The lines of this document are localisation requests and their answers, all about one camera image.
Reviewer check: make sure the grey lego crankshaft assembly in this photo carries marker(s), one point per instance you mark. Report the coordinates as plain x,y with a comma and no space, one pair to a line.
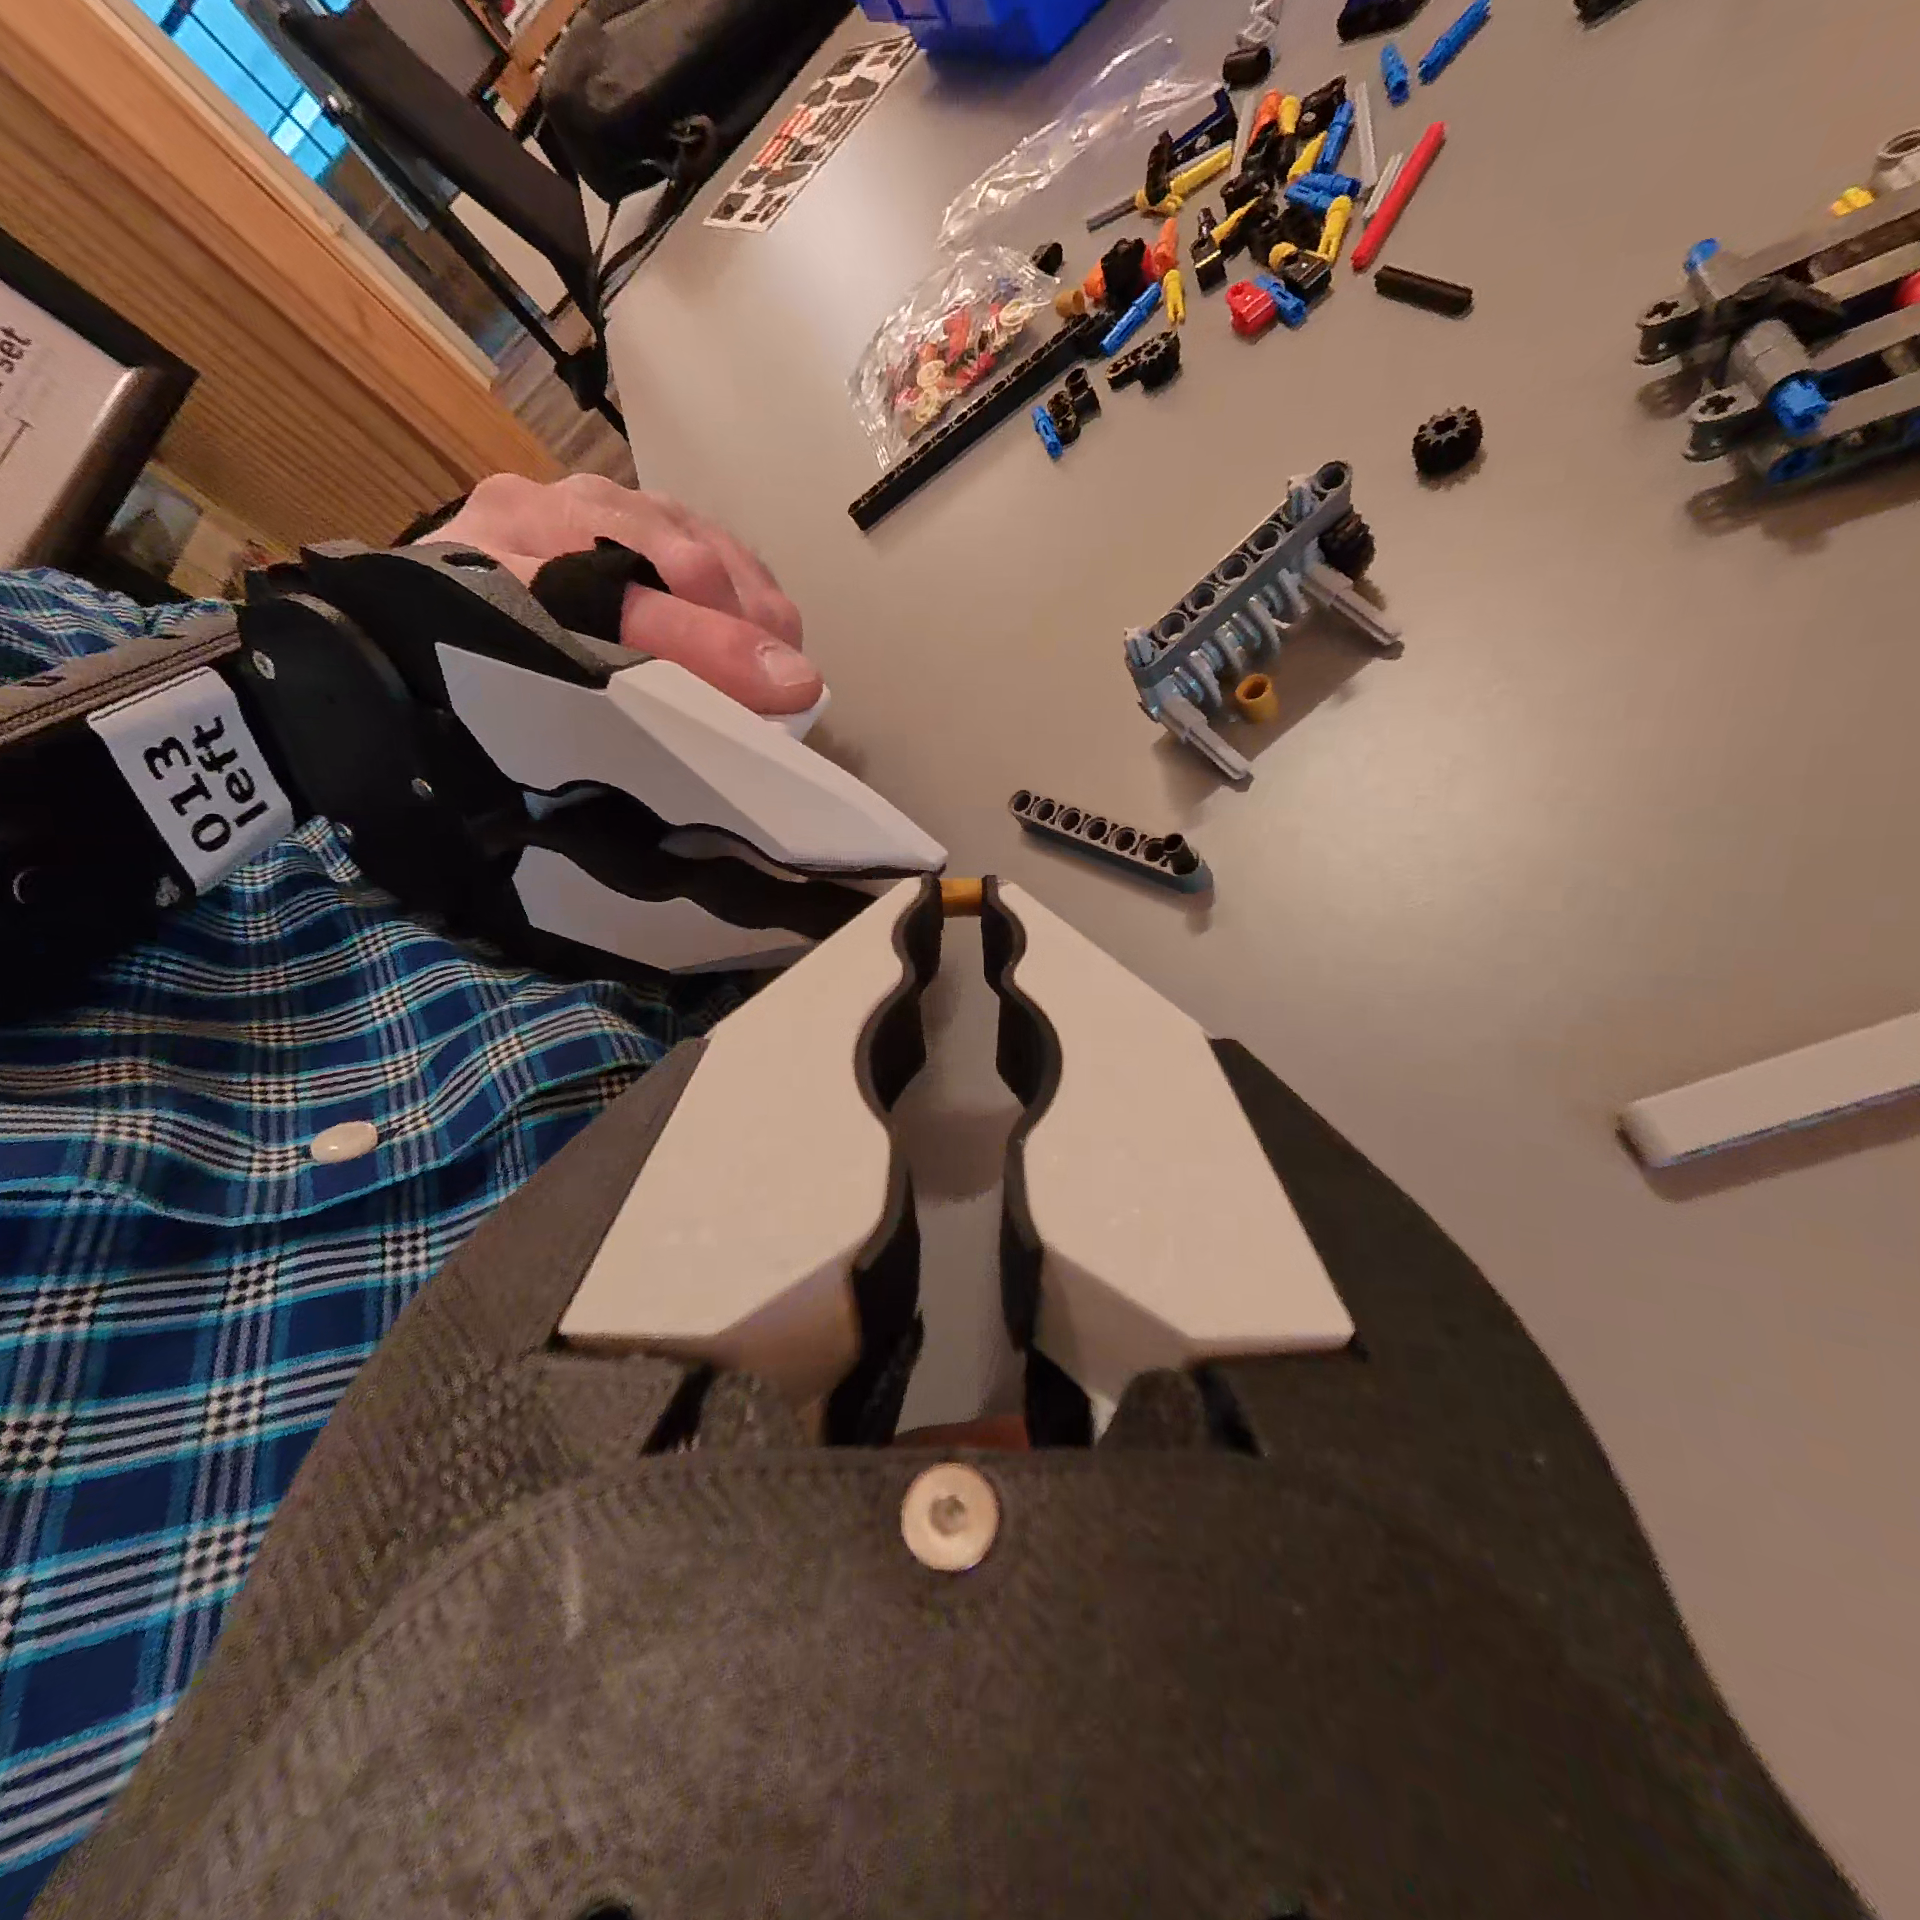
1245,616

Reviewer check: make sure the person's left hand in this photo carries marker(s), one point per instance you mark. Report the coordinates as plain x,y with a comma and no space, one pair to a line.
676,557

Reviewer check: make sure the blue plaid shirt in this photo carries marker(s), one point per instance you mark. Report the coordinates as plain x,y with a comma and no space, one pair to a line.
226,1277

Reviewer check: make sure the tan lego bush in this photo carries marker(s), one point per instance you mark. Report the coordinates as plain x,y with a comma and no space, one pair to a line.
962,896

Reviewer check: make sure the pile of loose lego pieces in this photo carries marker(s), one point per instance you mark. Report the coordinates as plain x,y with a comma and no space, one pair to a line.
1276,224

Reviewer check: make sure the blue bin with white tag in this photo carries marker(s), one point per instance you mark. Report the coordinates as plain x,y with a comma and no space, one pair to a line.
991,23

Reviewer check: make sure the black lego axle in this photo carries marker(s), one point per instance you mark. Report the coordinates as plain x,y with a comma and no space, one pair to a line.
1424,292

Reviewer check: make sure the short black lego beam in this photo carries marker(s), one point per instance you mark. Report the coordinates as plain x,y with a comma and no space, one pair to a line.
1110,840

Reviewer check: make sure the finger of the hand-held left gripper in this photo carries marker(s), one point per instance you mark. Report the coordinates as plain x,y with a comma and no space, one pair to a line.
704,765
630,922

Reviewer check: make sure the window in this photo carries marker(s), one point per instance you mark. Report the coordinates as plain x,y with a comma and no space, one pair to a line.
226,60

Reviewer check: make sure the black framed sign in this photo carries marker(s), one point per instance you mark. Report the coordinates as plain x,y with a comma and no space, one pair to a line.
61,405

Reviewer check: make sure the black bag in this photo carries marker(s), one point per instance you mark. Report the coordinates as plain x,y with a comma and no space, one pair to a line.
662,90

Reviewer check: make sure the black folding chair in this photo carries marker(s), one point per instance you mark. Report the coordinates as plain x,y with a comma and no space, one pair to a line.
452,149

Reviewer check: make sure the clear bag of lego pieces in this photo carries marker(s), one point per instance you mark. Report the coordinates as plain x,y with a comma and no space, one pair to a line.
944,352

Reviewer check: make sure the long black lego beam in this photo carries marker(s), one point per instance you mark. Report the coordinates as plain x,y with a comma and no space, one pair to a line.
975,428

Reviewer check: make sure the lego car chassis assembly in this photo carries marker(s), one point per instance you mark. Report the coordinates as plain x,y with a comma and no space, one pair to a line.
1799,316

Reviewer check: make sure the grey flat slab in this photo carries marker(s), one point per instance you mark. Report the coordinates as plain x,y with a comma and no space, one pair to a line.
1770,1096

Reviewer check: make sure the small black lego gear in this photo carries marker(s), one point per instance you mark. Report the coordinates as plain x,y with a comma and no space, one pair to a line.
1451,442

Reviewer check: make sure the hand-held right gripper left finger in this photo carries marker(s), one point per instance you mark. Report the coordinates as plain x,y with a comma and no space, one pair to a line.
750,1201

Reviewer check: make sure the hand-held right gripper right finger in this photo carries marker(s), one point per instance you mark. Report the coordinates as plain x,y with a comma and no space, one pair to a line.
1171,1201

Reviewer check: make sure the lego sticker sheet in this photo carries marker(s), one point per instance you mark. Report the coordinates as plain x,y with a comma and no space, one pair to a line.
810,136

